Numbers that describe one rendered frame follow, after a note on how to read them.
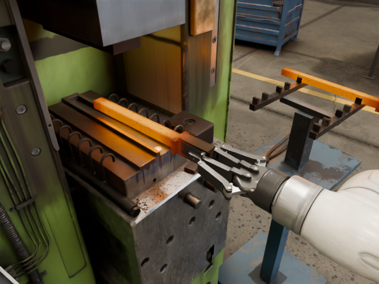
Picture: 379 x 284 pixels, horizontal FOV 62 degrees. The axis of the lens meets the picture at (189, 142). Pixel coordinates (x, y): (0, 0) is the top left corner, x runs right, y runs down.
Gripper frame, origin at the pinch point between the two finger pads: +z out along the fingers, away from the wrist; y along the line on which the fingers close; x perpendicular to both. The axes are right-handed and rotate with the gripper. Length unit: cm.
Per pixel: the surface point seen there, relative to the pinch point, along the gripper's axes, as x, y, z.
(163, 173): -11.4, -0.9, 9.3
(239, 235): -104, 64, 19
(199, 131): -6.3, 13.5, 9.8
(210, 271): -64, 14, 3
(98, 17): 27.4, -12.3, 9.9
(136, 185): -9.7, -9.2, 9.3
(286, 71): -5, 63, 11
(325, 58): -105, 374, 98
